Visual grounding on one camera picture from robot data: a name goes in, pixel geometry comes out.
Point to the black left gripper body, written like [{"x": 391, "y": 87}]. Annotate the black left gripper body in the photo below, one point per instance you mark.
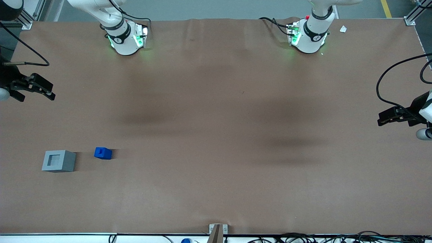
[{"x": 416, "y": 108}]

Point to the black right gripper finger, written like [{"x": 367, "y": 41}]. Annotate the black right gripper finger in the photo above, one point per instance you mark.
[
  {"x": 49, "y": 96},
  {"x": 42, "y": 82}
]

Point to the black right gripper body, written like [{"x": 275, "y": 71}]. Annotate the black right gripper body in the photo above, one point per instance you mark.
[{"x": 9, "y": 78}]

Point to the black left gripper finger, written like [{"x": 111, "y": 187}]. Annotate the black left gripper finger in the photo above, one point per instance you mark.
[
  {"x": 391, "y": 112},
  {"x": 389, "y": 121}
]

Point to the blue plastic block part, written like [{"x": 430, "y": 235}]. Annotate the blue plastic block part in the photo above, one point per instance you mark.
[{"x": 103, "y": 153}]

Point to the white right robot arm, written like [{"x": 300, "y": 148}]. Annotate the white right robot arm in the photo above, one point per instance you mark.
[{"x": 125, "y": 44}]

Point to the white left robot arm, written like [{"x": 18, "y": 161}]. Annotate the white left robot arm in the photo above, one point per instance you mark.
[{"x": 308, "y": 42}]

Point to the gray square base block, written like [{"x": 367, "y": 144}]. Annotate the gray square base block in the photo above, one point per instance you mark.
[{"x": 65, "y": 162}]

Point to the white paper scrap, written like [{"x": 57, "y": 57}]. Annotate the white paper scrap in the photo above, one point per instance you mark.
[{"x": 343, "y": 29}]

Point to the brown table cover sheet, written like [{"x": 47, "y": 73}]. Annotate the brown table cover sheet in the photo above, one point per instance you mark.
[{"x": 216, "y": 118}]

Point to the blue round cap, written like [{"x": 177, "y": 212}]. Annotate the blue round cap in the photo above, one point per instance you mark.
[{"x": 186, "y": 240}]

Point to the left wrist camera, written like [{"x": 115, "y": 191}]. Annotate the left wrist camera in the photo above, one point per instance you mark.
[{"x": 423, "y": 134}]

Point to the aluminium frame post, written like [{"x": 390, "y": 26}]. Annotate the aluminium frame post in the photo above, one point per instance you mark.
[
  {"x": 28, "y": 17},
  {"x": 414, "y": 15}
]

